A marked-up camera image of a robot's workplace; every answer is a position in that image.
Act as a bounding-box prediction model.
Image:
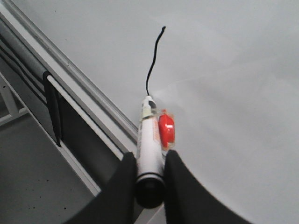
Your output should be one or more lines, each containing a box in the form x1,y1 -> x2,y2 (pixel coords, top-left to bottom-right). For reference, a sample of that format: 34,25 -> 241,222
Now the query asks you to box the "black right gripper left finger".
66,152 -> 136,224

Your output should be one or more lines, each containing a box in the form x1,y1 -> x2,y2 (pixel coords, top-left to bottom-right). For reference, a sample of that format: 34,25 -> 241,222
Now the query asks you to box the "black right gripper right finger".
164,150 -> 249,224

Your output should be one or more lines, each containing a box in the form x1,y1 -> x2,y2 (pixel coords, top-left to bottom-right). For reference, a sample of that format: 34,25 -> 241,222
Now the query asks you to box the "white whiteboard marker pen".
135,96 -> 165,209

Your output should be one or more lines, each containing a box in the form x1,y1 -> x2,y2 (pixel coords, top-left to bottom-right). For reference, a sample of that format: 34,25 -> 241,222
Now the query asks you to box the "red round magnet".
158,109 -> 175,151

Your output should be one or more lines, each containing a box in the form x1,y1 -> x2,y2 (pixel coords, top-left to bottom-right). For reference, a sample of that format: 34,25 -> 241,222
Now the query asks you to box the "white whiteboard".
7,0 -> 299,224

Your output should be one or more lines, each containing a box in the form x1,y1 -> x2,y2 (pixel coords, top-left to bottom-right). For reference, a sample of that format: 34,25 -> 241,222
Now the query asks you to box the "white horizontal rail bar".
47,75 -> 123,160

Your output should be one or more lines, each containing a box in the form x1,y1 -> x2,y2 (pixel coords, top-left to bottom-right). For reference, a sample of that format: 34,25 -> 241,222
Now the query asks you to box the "white metal stand frame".
0,9 -> 136,195

